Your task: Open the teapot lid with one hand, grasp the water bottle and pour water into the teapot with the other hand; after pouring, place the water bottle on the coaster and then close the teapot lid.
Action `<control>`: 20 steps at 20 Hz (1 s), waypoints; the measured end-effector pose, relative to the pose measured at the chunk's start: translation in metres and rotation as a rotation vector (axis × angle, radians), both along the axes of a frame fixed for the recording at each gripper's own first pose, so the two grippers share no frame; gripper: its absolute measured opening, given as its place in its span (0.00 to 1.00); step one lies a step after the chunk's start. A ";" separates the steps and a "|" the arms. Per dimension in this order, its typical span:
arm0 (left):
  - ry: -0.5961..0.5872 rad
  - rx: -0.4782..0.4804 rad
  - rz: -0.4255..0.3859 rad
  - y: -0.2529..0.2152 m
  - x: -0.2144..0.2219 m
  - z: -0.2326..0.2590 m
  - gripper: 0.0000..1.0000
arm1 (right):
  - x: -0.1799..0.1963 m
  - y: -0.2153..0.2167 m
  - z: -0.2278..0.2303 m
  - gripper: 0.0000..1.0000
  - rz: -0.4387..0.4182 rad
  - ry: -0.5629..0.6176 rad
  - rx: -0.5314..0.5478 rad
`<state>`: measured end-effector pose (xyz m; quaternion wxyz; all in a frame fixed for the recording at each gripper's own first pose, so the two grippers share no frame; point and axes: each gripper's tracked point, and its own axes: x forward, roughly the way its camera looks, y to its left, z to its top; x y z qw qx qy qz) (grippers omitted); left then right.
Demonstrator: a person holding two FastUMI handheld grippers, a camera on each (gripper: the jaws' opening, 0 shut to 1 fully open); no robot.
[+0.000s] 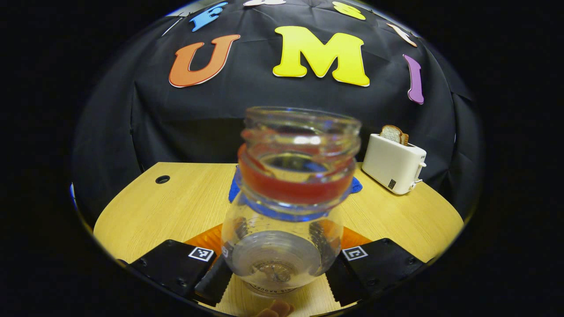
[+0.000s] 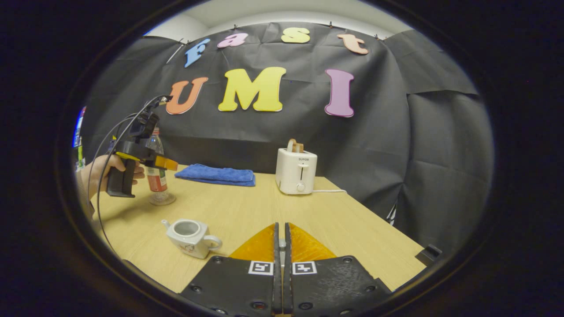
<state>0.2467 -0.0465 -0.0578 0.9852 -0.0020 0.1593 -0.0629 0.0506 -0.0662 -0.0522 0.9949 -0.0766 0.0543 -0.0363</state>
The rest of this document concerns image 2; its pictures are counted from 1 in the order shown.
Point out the toasted bread slice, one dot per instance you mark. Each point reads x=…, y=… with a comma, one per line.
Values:
x=294, y=146

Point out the black table edge bracket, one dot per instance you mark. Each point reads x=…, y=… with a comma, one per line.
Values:
x=429, y=254

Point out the round beige coaster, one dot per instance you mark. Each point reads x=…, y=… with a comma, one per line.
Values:
x=161, y=199

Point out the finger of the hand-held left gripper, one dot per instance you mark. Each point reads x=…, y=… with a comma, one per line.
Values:
x=166, y=163

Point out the white floral teacup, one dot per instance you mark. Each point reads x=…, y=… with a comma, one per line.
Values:
x=189, y=240

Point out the clear plastic water bottle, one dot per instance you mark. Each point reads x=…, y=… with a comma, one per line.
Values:
x=157, y=180

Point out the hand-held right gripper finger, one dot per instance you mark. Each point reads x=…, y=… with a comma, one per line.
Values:
x=287, y=273
x=276, y=273

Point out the computer monitor screen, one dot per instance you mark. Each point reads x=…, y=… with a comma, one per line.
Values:
x=78, y=127

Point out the blue folded towel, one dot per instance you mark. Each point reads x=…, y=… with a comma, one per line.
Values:
x=216, y=175

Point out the white toaster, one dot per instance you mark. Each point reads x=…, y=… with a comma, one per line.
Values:
x=296, y=174

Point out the white teacup lid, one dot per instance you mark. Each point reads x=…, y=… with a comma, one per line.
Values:
x=282, y=245

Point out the small green bottle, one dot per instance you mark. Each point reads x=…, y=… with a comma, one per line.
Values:
x=81, y=157

